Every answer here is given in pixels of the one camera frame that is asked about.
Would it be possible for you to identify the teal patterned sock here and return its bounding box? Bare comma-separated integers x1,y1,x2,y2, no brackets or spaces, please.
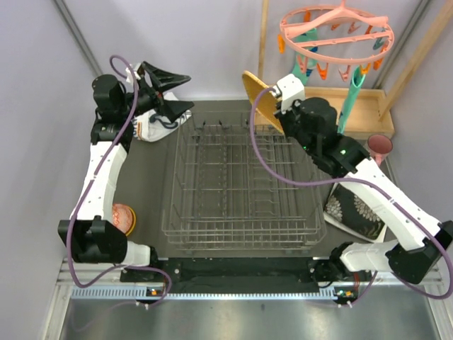
338,67,366,135
292,28,318,86

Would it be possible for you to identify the purple cable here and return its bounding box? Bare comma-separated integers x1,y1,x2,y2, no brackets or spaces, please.
65,55,173,311
248,86,453,308

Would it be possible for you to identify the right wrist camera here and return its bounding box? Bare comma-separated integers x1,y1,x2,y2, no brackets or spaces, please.
272,74,306,112

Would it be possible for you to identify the teal patterned sock back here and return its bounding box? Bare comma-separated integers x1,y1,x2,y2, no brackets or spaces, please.
292,28,318,86

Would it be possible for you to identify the black floral square plate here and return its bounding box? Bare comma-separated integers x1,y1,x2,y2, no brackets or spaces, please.
323,184,386,243

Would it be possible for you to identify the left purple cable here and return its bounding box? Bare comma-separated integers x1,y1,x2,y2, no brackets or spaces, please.
65,55,173,311

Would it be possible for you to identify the pink ceramic mug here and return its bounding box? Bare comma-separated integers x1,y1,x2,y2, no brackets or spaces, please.
367,134,393,166

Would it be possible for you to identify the yellow woven-pattern plate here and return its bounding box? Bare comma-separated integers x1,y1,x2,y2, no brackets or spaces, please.
241,71,284,134

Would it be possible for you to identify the white printed cloth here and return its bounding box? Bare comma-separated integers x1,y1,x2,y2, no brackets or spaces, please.
130,62,194,143

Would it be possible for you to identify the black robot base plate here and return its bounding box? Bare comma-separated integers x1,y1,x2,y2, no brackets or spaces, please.
119,256,374,295

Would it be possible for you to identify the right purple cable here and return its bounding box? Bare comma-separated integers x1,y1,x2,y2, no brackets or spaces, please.
248,86,453,308

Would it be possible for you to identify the teal patterned sock front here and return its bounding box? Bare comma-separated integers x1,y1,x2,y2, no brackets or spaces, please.
338,67,366,135

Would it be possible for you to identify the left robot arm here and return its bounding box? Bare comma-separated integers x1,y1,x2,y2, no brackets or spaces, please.
57,61,194,281

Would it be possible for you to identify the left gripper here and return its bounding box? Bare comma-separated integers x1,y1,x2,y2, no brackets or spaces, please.
118,62,193,122

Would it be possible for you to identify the red patterned bowl yellow rim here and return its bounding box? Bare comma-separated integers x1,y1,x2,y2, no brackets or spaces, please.
112,203,137,237

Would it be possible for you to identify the grey wire dish rack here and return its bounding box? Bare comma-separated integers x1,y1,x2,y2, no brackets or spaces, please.
162,112,326,251

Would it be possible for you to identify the wooden tray frame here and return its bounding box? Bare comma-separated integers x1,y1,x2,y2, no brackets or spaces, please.
242,1,452,139

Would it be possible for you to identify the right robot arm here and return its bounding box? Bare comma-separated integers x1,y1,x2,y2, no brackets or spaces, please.
274,97,452,284

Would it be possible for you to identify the pink round clothes hanger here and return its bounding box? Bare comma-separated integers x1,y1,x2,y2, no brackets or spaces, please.
278,1,395,82

